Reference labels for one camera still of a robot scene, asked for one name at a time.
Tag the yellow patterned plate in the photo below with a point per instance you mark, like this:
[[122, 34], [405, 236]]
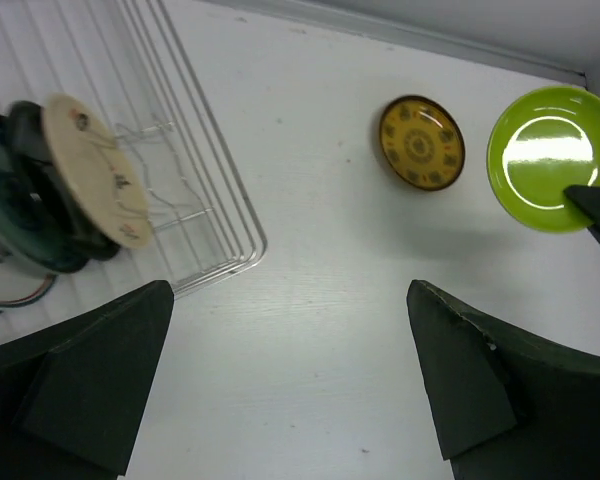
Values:
[[421, 143]]

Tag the lime green plate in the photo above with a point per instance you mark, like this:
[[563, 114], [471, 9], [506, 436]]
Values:
[[544, 142]]

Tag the black plate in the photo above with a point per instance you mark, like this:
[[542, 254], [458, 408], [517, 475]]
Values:
[[32, 160]]

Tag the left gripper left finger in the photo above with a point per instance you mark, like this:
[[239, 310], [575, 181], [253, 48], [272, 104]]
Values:
[[73, 395]]

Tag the wire dish rack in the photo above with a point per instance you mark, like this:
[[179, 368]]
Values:
[[124, 60]]

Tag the dark green plate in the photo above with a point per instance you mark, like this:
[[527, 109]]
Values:
[[27, 231]]

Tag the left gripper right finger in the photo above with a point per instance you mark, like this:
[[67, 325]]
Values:
[[505, 403]]

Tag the cream patterned plate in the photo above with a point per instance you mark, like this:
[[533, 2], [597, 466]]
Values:
[[96, 171]]

